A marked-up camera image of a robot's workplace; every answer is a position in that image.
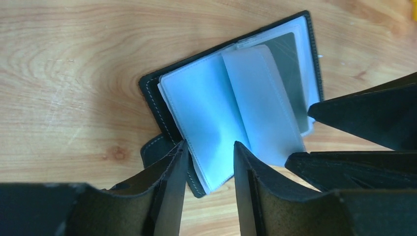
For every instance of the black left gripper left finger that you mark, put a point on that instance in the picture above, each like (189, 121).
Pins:
(149, 203)

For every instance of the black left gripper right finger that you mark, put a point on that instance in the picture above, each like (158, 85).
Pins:
(270, 204)

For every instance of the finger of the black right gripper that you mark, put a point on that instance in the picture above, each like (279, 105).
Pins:
(330, 170)
(385, 114)

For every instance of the black leather card holder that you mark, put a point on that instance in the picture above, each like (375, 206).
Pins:
(232, 92)

